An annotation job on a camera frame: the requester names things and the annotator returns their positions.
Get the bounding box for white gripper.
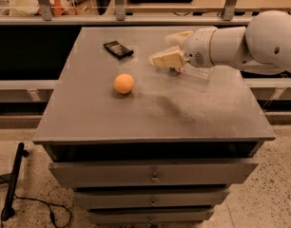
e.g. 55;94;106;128
149;27;217;68

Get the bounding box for black rxbar chocolate bar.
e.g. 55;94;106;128
104;41;134;60

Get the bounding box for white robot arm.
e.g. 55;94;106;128
149;10;291;75

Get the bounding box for clear plastic water bottle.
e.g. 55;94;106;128
170;63;213;80

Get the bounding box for orange fruit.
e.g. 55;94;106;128
113;74;134;94

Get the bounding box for grey drawer cabinet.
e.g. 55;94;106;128
31;25;277;228

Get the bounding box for top grey drawer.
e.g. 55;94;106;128
49;158;257;188

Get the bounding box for grey drawer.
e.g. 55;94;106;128
75;187;229;209
87;207;214;224
49;158;257;188

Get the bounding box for middle grey drawer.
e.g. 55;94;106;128
75;187;229;209

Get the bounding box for bottom grey drawer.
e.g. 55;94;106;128
87;207;214;224

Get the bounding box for black stand leg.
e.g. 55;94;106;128
1;142;29;221

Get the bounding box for metal railing frame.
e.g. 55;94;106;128
0;0;291;27

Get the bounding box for black floor cable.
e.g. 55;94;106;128
0;171;73;228

